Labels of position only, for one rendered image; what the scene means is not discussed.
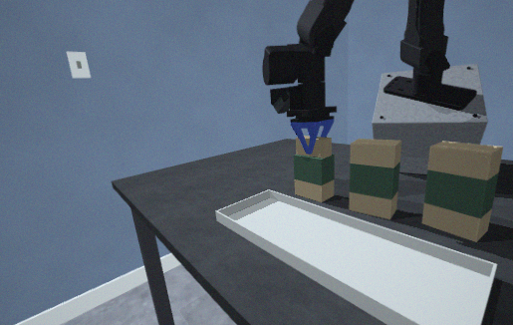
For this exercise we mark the white tray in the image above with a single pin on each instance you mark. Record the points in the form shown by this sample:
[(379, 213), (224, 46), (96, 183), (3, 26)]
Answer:
[(423, 281)]

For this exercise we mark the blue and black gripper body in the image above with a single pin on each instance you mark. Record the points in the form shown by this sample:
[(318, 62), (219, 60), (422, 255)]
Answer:
[(314, 105)]

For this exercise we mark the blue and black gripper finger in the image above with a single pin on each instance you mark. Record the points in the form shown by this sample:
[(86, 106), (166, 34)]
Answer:
[(313, 127), (327, 124)]

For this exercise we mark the tan block with green band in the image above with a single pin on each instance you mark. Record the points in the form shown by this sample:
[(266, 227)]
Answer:
[(373, 189), (460, 188), (310, 170)]

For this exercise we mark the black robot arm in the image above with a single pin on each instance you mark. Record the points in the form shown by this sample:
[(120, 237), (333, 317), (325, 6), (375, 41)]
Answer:
[(423, 47)]

